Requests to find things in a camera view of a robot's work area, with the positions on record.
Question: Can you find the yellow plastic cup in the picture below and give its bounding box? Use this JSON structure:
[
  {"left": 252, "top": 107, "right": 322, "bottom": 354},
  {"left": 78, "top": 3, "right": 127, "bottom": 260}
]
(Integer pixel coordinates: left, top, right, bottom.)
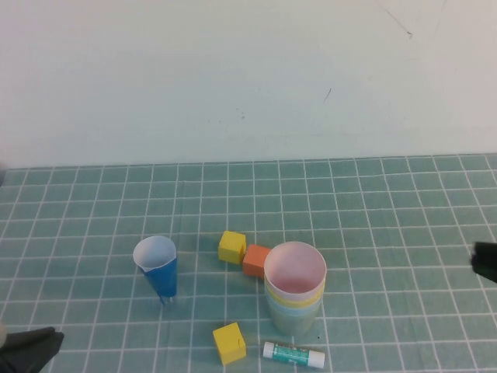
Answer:
[{"left": 264, "top": 282, "right": 327, "bottom": 311}]

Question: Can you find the pink plastic cup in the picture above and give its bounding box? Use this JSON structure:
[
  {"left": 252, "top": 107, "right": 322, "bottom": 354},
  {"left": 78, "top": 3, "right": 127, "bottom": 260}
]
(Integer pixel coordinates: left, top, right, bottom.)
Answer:
[{"left": 263, "top": 241, "right": 328, "bottom": 302}]

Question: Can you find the green checkered tablecloth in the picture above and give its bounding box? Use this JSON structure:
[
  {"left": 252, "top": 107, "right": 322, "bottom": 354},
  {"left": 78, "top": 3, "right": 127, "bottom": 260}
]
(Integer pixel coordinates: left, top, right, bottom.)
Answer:
[{"left": 0, "top": 154, "right": 497, "bottom": 373}]

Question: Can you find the yellow notched wooden cube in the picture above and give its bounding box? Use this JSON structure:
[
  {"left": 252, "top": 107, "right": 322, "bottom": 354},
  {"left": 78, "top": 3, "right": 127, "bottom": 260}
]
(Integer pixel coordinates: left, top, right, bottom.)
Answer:
[
  {"left": 217, "top": 229, "right": 249, "bottom": 267},
  {"left": 211, "top": 322, "right": 248, "bottom": 367}
]

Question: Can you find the white green glue stick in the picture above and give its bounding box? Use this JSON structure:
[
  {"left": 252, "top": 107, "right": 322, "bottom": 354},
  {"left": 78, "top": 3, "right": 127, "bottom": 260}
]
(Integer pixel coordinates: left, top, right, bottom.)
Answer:
[{"left": 262, "top": 340, "right": 326, "bottom": 370}]

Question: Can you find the light blue plastic cup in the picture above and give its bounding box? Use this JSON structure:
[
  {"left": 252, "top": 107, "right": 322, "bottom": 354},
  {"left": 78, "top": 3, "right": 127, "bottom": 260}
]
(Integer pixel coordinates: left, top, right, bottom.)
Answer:
[{"left": 266, "top": 295, "right": 325, "bottom": 319}]

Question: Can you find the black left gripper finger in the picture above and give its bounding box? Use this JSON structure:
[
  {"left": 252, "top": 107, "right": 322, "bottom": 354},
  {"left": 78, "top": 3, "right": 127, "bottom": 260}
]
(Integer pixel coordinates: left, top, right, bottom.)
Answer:
[
  {"left": 0, "top": 329, "right": 65, "bottom": 373},
  {"left": 0, "top": 326, "right": 57, "bottom": 343}
]

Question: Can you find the blue paper cone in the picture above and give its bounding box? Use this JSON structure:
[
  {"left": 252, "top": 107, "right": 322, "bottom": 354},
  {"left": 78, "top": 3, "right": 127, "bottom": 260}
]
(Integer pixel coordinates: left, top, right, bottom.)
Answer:
[{"left": 132, "top": 234, "right": 179, "bottom": 307}]

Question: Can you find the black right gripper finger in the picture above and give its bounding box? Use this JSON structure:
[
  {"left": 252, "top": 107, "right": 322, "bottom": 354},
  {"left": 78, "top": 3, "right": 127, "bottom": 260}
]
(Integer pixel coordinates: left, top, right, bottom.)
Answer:
[
  {"left": 473, "top": 241, "right": 497, "bottom": 258},
  {"left": 469, "top": 254, "right": 497, "bottom": 285}
]

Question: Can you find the orange wooden cube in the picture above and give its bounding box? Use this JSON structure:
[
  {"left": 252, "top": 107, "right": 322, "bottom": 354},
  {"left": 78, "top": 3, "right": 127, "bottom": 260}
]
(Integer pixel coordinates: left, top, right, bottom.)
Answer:
[{"left": 242, "top": 243, "right": 273, "bottom": 279}]

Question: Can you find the pale green plastic cup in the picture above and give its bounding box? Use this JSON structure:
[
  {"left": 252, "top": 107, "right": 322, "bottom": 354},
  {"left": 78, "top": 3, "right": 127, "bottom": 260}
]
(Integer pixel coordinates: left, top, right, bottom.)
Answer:
[{"left": 267, "top": 302, "right": 323, "bottom": 336}]

